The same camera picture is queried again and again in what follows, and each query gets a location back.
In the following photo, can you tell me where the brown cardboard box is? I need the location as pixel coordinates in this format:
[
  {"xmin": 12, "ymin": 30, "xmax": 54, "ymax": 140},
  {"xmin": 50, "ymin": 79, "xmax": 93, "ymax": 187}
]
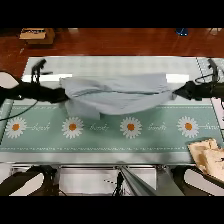
[{"xmin": 18, "ymin": 27, "xmax": 56, "ymax": 46}]

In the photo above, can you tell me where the black cable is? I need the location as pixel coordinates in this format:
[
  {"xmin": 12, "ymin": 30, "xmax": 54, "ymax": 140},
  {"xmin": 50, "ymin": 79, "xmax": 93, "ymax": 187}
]
[{"xmin": 0, "ymin": 99, "xmax": 40, "ymax": 123}]

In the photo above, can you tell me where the beige garment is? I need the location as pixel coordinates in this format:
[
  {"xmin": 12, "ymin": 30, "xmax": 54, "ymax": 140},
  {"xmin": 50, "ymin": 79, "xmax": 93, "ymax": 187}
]
[{"xmin": 186, "ymin": 137, "xmax": 224, "ymax": 184}]

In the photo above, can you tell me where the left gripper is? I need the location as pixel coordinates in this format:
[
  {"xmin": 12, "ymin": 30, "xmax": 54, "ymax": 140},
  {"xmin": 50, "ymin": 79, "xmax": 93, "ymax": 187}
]
[{"xmin": 49, "ymin": 87, "xmax": 70, "ymax": 105}]

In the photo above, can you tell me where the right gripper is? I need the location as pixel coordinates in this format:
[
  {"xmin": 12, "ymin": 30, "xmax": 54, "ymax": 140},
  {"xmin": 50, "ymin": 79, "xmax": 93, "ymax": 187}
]
[{"xmin": 172, "ymin": 80, "xmax": 202, "ymax": 102}]

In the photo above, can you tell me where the pale blue shirt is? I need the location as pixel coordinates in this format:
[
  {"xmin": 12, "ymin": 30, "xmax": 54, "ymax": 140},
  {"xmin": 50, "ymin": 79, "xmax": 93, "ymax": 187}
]
[{"xmin": 58, "ymin": 72, "xmax": 178, "ymax": 121}]

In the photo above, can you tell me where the silver frame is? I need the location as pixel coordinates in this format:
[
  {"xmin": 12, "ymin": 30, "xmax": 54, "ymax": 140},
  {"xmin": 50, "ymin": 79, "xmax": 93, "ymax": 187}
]
[{"xmin": 0, "ymin": 161, "xmax": 224, "ymax": 197}]

